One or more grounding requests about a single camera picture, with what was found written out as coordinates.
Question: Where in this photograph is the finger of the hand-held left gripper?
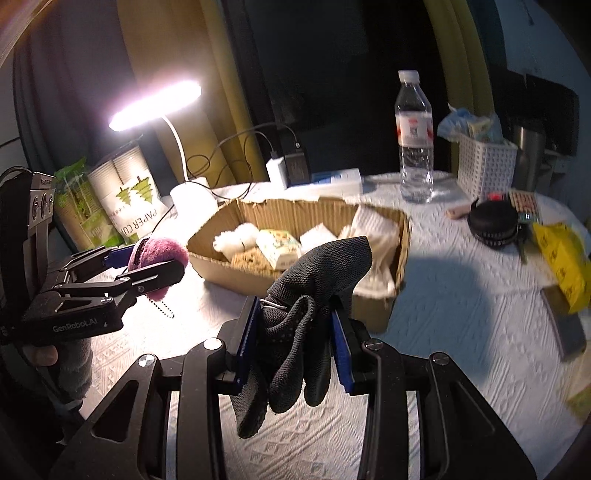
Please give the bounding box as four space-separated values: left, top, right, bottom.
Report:
59 244 139 282
51 260 185 308

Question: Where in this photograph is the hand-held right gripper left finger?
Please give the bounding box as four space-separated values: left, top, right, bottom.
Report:
55 295 259 480

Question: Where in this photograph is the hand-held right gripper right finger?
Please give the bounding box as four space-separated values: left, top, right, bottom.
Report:
330 309 539 480

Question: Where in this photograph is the pink fuzzy ball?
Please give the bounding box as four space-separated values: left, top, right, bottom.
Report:
127 236 190 320

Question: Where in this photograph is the beige sponge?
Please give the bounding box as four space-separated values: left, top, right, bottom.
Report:
231 251 273 273

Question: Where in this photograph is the white cotton wad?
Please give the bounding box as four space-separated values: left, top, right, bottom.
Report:
213 223 259 259

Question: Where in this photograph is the black glove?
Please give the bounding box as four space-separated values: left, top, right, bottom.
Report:
231 236 374 439

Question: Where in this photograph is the tissue packet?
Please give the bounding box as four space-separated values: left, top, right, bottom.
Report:
256 229 301 271

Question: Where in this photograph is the white textured cloth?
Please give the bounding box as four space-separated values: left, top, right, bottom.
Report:
342 205 400 296

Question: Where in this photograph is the cardboard box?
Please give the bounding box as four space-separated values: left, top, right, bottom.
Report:
187 196 411 333

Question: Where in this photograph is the person's left forearm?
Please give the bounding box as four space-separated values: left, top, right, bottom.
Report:
55 339 95 402

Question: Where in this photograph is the person's left hand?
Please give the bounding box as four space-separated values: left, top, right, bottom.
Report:
23 344 58 367

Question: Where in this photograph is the green snack packet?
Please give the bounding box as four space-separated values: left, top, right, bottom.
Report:
54 158 114 250

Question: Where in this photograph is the paper cups package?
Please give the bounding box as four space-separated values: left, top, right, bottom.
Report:
88 144 162 245

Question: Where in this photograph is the white desk lamp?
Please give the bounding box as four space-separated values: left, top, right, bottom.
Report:
108 80 218 222

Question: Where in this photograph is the white textured tablecloth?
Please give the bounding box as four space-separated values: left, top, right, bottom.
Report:
83 171 591 480

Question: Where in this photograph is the white charger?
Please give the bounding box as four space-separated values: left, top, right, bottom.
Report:
266 157 289 190

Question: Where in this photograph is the teal curtain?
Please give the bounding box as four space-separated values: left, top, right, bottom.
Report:
14 0 162 185

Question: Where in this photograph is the black charger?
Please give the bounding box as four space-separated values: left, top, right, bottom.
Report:
283 150 311 188

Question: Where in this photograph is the white and blue box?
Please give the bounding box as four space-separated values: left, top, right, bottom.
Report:
311 167 363 197

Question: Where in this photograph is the black round case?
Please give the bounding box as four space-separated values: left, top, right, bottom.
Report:
467 199 522 250

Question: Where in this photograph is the yellow curtain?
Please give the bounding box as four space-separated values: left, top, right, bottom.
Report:
422 0 495 116
113 0 259 195

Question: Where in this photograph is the clear water bottle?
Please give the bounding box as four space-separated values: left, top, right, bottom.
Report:
394 70 435 204

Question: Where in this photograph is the dark rectangular box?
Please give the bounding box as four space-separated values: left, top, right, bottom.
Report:
540 286 587 361

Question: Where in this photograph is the dotted sticker card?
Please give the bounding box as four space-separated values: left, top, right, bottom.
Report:
508 191 541 222

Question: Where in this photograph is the white plastic basket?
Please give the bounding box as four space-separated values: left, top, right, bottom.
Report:
456 131 518 199

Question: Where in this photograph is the yellow plastic packet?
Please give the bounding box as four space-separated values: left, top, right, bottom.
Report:
531 222 591 315

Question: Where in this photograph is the blue crumpled plastic bag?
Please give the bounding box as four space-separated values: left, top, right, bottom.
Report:
437 107 476 141

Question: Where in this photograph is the dark window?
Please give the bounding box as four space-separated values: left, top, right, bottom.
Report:
222 0 453 176

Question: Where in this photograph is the yellow-green packet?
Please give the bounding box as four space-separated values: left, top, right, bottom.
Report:
466 115 504 144

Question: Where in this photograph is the steel thermos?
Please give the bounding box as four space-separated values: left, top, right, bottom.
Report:
512 121 548 192

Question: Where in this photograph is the black monitor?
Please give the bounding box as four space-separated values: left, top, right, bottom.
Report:
524 74 580 158

